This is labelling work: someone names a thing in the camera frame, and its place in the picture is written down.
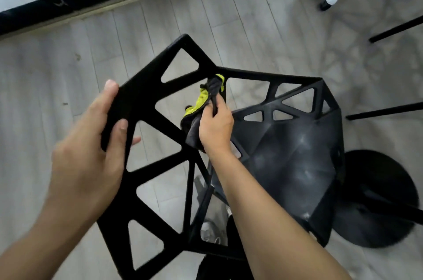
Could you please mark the person's grey shoe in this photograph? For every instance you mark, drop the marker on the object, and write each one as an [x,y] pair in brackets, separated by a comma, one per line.
[211,233]

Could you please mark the person's right forearm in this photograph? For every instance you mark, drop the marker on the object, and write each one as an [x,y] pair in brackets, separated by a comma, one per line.
[264,217]

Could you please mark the yellow and grey cleaning cloth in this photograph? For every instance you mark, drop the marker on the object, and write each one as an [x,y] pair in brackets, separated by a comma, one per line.
[198,103]

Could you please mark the person's left forearm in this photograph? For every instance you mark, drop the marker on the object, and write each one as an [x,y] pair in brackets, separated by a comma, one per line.
[43,250]

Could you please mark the person's black trouser leg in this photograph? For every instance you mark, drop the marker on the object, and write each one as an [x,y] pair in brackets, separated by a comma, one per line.
[235,236]

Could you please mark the black round table base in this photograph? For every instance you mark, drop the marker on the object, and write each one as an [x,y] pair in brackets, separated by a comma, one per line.
[373,170]

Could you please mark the black geometric plastic chair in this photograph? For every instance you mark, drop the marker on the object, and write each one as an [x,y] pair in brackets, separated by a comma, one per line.
[132,98]

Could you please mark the person's left hand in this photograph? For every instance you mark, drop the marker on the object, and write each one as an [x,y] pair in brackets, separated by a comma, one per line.
[82,164]

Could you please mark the black thin furniture leg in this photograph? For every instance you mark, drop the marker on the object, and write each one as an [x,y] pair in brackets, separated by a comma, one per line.
[396,27]
[386,110]

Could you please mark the person's left thumb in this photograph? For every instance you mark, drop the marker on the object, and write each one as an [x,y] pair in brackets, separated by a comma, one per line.
[119,137]

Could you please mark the person's right hand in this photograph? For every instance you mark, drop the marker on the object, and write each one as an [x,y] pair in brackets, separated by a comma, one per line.
[216,131]

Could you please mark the person's right thumb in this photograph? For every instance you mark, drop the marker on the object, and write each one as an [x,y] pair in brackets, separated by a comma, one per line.
[205,119]

